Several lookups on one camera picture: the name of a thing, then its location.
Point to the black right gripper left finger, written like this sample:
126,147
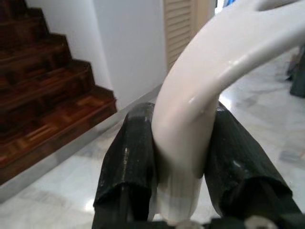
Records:
128,155

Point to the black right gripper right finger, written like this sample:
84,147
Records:
238,162

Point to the dark green bag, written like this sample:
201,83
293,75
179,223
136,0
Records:
297,76

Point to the dark wooden staircase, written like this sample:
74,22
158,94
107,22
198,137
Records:
43,90

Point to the beige louvred door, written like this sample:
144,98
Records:
178,31

